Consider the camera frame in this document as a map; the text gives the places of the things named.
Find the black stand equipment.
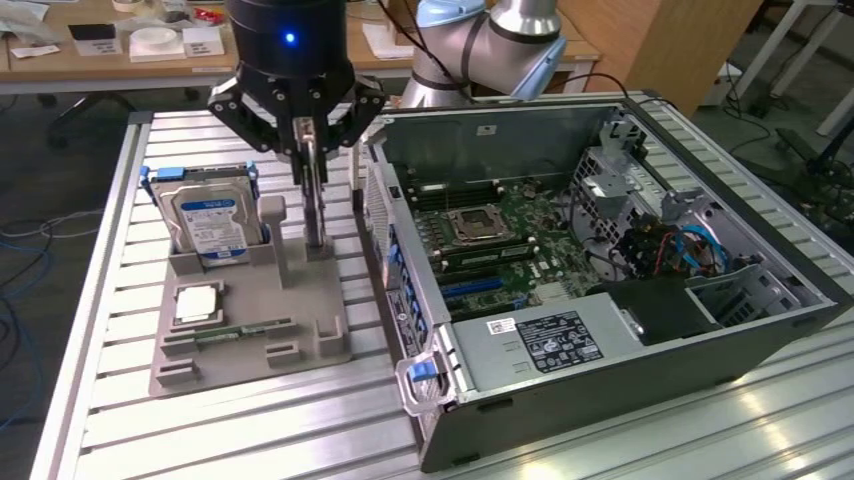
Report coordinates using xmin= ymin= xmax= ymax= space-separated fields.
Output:
xmin=777 ymin=97 xmax=854 ymax=226

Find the installed RAM stick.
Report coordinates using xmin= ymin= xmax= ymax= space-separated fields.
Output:
xmin=437 ymin=244 xmax=537 ymax=267

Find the hard disk with blue rails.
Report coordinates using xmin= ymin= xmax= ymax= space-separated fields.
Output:
xmin=138 ymin=160 xmax=270 ymax=274

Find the metal CPU socket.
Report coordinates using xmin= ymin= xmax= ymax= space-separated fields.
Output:
xmin=447 ymin=205 xmax=515 ymax=247

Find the white floor cable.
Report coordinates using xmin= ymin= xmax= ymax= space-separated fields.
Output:
xmin=0 ymin=209 xmax=102 ymax=241

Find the white table frame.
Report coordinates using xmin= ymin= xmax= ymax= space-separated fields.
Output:
xmin=730 ymin=0 xmax=854 ymax=137

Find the grey parts rack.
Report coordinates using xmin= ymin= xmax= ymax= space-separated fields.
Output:
xmin=147 ymin=195 xmax=354 ymax=401

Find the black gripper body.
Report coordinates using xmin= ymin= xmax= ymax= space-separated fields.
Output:
xmin=224 ymin=0 xmax=358 ymax=121

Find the red disk wire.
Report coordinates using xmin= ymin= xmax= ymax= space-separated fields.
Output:
xmin=655 ymin=230 xmax=677 ymax=275

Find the graphics card with metal bracket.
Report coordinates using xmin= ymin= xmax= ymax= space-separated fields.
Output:
xmin=297 ymin=117 xmax=335 ymax=250

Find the silver disk bay bracket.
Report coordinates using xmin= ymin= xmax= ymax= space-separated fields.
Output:
xmin=685 ymin=263 xmax=802 ymax=331

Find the wooden cabinet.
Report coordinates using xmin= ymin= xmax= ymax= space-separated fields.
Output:
xmin=557 ymin=0 xmax=766 ymax=116

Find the silver disk bay cage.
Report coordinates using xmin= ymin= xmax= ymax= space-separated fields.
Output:
xmin=571 ymin=119 xmax=720 ymax=251

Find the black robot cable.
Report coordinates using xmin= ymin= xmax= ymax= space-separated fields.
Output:
xmin=371 ymin=0 xmax=482 ymax=101

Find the white box with black lid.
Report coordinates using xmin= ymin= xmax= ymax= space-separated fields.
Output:
xmin=67 ymin=23 xmax=124 ymax=57

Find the loose green RAM stick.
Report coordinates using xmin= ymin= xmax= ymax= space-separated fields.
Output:
xmin=191 ymin=322 xmax=286 ymax=344

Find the black cable behind case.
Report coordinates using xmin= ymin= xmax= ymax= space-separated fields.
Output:
xmin=533 ymin=72 xmax=679 ymax=109

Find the green motherboard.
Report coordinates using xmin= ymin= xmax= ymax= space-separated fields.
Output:
xmin=406 ymin=174 xmax=622 ymax=321

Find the black office chair base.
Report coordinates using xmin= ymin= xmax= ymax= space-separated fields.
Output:
xmin=39 ymin=87 xmax=202 ymax=149

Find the wooden desk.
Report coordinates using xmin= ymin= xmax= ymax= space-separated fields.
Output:
xmin=0 ymin=0 xmax=602 ymax=96

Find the white paper stack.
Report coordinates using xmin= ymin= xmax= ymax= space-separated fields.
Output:
xmin=362 ymin=22 xmax=417 ymax=61

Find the open black PC case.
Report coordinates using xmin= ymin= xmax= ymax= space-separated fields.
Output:
xmin=350 ymin=89 xmax=853 ymax=474

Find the long PCIe expansion slot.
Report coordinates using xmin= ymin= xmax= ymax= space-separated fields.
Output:
xmin=438 ymin=276 xmax=503 ymax=294
xmin=443 ymin=285 xmax=509 ymax=303

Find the clear plastic bag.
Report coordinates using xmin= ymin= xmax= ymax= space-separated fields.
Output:
xmin=0 ymin=0 xmax=66 ymax=46

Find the black plastic air duct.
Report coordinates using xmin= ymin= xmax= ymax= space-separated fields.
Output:
xmin=610 ymin=277 xmax=724 ymax=347

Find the plain white labelled box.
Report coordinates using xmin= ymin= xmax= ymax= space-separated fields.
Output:
xmin=180 ymin=25 xmax=226 ymax=59

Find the grey power supply unit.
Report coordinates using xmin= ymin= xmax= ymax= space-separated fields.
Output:
xmin=439 ymin=292 xmax=659 ymax=394

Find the white box with round insert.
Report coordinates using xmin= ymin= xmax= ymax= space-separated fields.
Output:
xmin=127 ymin=27 xmax=188 ymax=64

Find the CPU with silver lid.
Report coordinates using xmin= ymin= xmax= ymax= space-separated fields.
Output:
xmin=171 ymin=285 xmax=227 ymax=327

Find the blue floor cable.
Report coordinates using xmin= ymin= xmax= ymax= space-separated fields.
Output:
xmin=0 ymin=234 xmax=55 ymax=431

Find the blue disk wire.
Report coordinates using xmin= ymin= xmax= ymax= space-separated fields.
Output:
xmin=671 ymin=224 xmax=730 ymax=279

